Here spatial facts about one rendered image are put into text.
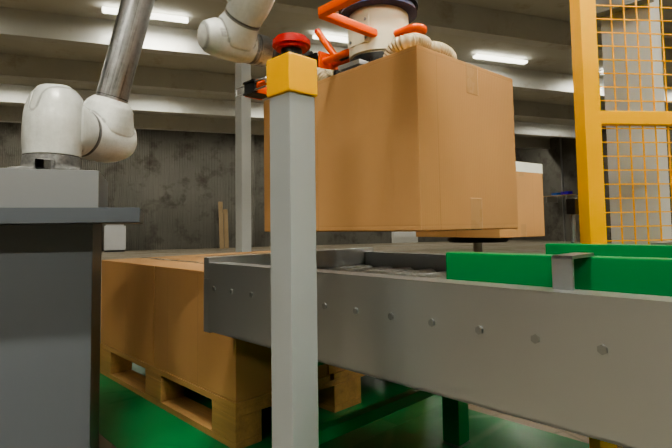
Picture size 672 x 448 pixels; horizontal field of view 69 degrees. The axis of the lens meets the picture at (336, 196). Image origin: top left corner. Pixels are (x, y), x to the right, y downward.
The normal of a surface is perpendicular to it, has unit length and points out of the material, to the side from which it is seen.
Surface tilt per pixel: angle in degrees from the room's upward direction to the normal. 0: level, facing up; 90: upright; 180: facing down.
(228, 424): 90
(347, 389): 90
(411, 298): 90
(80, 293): 90
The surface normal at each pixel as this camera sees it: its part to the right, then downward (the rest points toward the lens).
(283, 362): -0.72, -0.04
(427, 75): 0.66, -0.06
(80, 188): 0.34, -0.06
